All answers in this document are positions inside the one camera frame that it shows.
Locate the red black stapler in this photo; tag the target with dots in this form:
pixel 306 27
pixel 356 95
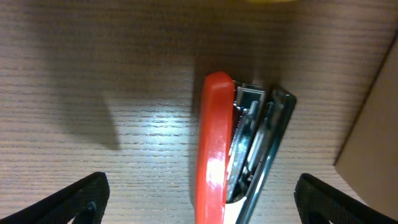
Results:
pixel 240 131

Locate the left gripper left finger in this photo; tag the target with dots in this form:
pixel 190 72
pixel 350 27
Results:
pixel 84 201

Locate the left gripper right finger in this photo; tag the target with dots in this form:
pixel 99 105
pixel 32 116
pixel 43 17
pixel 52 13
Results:
pixel 319 203

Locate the brown cardboard box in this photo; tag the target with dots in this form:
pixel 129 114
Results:
pixel 368 159

